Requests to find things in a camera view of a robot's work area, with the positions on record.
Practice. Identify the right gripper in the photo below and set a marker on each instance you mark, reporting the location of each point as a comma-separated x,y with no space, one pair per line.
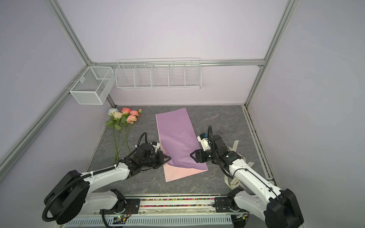
200,154

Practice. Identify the cream rose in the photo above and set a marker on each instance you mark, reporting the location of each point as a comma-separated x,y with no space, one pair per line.
114,123

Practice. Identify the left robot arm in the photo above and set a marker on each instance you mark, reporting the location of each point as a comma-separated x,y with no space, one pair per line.
77,192

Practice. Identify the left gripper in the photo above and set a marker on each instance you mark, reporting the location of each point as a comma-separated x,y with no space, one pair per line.
160,156

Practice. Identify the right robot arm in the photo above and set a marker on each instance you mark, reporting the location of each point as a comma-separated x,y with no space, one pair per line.
276,207

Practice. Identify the aluminium frame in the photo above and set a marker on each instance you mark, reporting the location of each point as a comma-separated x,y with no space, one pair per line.
9,161

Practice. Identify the dark pink rose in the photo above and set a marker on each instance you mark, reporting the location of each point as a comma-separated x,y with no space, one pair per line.
125,124

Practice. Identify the small white mesh basket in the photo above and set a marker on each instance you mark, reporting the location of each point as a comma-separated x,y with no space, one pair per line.
94,85

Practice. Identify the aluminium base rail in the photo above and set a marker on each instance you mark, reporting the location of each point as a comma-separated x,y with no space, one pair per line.
163,212

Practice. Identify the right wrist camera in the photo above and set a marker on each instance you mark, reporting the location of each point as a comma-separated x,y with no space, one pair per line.
203,140

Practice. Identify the pink purple wrapping paper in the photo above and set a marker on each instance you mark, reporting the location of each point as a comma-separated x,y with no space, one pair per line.
178,140

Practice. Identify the pink spray rose stem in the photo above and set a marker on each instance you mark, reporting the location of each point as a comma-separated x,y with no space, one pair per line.
132,119

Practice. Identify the long white wire basket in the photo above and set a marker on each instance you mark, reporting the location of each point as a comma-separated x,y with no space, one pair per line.
159,73

